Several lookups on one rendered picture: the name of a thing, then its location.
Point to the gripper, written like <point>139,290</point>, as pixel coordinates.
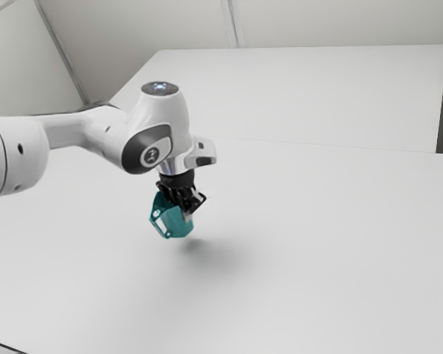
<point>177,183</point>

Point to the teal faceted mug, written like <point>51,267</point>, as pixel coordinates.
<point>170,221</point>

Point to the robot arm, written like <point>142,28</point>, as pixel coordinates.
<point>96,127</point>

